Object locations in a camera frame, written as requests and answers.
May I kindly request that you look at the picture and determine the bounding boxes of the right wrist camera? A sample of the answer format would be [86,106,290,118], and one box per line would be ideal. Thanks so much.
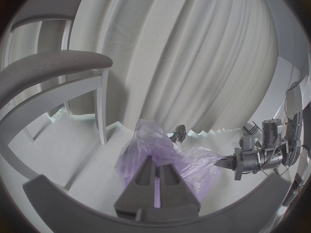
[239,134,258,155]

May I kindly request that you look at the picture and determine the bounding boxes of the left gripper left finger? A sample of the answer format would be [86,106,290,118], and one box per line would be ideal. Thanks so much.
[115,155,157,219]

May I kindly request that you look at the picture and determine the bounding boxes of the purple plastic bag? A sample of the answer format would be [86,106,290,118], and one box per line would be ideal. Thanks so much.
[114,119,227,201]

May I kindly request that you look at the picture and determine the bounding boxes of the white chair with grey seat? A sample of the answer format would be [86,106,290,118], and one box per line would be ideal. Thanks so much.
[0,0,114,194]

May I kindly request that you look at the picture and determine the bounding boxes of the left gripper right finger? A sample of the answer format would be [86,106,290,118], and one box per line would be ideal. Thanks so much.
[146,165,201,218]

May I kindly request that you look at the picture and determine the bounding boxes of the white curtain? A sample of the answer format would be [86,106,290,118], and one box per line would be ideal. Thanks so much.
[5,0,214,133]
[146,0,279,137]

